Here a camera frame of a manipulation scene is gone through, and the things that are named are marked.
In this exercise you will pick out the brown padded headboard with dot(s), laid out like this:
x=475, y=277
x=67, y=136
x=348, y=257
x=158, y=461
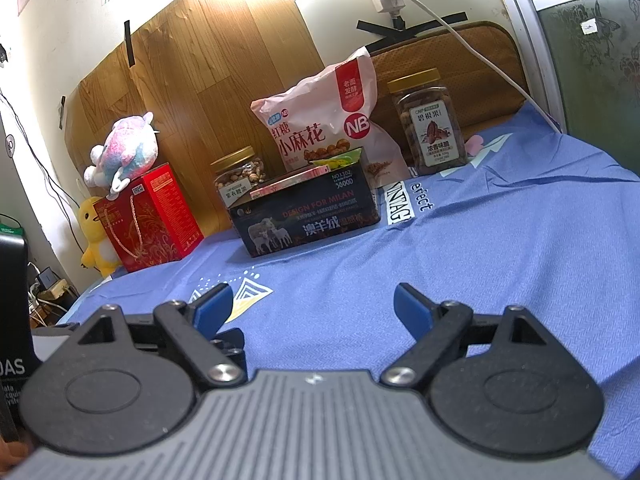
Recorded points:
x=490, y=75

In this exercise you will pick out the red gift box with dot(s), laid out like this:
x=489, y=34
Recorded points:
x=155, y=220

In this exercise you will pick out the pink snack bag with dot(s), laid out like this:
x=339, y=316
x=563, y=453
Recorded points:
x=320, y=110

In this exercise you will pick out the clear pecan jar gold lid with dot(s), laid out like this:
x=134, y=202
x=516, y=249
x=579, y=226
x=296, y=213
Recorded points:
x=430, y=130

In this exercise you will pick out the black tape strip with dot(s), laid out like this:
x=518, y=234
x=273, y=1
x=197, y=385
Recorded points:
x=130, y=42

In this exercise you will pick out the frosted glass door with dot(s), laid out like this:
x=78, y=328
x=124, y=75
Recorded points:
x=590, y=60

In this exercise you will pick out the black tin box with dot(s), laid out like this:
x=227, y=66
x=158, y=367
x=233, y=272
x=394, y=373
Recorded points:
x=310, y=220

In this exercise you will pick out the beige power strip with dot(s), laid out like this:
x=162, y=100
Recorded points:
x=55, y=291

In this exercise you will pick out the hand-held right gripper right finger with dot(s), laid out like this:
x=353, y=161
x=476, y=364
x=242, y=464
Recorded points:
x=415, y=310

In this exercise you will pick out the yellow plush toy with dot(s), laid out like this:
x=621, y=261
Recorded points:
x=97, y=240

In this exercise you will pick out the person's left hand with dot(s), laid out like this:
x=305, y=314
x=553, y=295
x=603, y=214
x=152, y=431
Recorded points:
x=7, y=452

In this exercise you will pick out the wood-pattern board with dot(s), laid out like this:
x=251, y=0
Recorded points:
x=200, y=85

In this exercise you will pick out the black charger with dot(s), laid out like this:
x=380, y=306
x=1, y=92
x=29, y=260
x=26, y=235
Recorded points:
x=47, y=280

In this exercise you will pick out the blue printed cloth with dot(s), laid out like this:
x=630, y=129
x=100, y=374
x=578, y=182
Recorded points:
x=450, y=235

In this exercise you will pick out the clear nut jar gold lid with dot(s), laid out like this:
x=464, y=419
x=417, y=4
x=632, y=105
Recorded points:
x=237, y=172

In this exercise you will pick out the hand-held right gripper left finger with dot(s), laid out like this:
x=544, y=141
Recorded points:
x=212, y=307

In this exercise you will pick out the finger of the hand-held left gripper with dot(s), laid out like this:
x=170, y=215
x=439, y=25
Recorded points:
x=235, y=347

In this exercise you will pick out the pastel plush toy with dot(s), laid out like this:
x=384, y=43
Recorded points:
x=127, y=147

